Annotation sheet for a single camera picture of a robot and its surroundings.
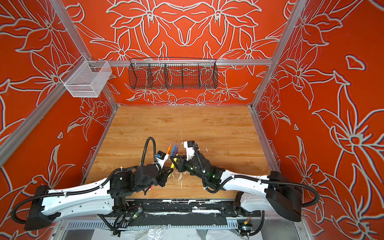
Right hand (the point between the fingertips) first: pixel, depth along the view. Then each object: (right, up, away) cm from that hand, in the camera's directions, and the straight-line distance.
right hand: (168, 159), depth 71 cm
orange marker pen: (-3, 0, +24) cm, 24 cm away
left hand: (+2, -5, 0) cm, 6 cm away
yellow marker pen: (+2, -4, 0) cm, 4 cm away
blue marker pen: (0, -1, +22) cm, 22 cm away
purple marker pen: (+2, 0, +24) cm, 24 cm away
